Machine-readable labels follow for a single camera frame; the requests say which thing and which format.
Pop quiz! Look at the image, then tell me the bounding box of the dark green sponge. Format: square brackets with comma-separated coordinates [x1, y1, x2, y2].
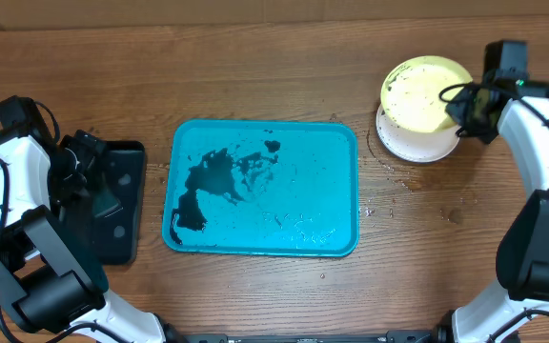
[91, 188, 122, 218]

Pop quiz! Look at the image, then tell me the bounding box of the white plate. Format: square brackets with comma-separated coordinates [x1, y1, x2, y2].
[375, 106, 459, 163]

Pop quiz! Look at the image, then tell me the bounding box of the green rimmed plate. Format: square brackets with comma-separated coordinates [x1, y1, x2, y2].
[380, 55, 473, 133]

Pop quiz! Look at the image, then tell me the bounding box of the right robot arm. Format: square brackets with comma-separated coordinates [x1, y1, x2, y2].
[430, 78, 549, 342]

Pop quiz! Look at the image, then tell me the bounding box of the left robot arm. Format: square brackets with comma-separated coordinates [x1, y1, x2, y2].
[0, 130, 176, 342]

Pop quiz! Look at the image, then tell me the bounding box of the black water tray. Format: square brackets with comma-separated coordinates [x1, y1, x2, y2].
[59, 140, 148, 266]

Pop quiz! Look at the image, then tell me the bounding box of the teal plastic serving tray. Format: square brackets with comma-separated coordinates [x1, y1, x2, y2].
[161, 119, 360, 258]

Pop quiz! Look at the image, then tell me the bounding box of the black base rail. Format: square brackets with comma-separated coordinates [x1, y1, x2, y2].
[185, 328, 450, 343]

